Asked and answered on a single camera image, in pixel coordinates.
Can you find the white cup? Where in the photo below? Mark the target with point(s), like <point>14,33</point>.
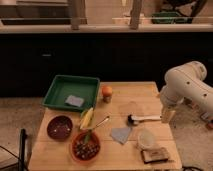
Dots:
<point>145,139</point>

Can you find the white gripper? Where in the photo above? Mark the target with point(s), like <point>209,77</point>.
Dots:
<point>167,114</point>

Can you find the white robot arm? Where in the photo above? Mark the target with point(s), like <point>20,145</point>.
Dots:
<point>185,81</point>

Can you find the brown wooden block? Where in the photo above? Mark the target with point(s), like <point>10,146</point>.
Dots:
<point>155,155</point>

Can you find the green bin in background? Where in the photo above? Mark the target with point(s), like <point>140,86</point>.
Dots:
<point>167,17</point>

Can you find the black chair frame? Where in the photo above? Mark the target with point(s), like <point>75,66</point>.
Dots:
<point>21,157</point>

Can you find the yellow corn cob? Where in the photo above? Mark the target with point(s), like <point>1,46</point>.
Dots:
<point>86,119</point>

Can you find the green plastic tray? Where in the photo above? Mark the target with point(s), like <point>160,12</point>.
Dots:
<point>63,86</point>

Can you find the orange bowl with food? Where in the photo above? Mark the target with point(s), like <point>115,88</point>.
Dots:
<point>85,147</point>

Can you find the purple bowl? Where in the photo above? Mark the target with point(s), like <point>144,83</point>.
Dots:
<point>60,128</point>

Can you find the blue sponge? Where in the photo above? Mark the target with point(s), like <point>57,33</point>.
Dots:
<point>74,101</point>

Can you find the metal spoon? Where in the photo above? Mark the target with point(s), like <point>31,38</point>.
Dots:
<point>100,123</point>

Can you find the light blue towel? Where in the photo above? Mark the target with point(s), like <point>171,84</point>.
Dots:
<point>121,134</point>

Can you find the black white dish brush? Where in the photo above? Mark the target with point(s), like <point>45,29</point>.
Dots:
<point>135,120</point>

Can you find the orange on wooden stand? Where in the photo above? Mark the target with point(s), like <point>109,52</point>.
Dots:
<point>107,94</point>

